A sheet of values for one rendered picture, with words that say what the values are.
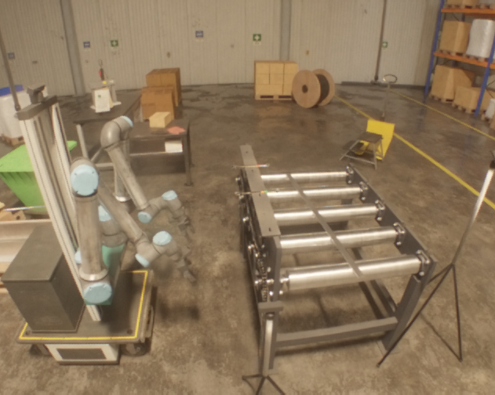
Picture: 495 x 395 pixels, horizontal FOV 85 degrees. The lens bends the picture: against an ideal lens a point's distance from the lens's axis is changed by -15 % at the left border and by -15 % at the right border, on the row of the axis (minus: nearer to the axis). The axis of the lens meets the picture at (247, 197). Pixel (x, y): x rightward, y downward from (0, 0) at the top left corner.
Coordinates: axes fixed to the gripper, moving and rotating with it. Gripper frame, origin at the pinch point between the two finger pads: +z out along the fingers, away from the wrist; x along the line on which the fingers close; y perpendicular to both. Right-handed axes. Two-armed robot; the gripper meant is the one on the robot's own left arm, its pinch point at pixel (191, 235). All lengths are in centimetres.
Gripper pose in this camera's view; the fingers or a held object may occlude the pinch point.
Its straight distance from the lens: 219.9
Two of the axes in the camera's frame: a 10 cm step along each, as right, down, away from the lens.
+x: 0.4, -4.0, 9.1
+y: 9.2, -3.5, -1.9
